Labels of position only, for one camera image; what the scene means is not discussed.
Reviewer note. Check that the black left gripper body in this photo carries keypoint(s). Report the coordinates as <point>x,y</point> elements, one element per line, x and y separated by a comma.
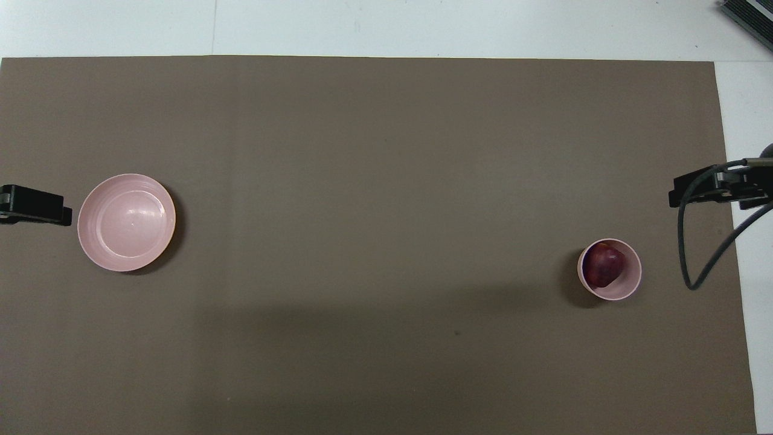
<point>5,202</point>

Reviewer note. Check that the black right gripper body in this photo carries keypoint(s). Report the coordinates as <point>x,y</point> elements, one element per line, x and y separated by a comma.
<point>749,181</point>

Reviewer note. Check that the dark red apple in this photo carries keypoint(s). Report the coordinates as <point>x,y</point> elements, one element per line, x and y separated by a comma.
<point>604,266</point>

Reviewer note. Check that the pink round plate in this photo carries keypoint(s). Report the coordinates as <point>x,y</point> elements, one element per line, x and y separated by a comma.
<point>127,222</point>

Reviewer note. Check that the pink bowl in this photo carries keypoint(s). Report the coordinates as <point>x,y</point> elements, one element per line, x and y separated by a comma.
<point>631,284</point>

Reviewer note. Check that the grey ribbed device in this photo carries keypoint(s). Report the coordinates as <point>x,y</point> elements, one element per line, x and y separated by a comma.
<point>752,18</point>

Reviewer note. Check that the brown paper table mat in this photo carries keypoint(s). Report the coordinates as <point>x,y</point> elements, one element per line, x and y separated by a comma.
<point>374,181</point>

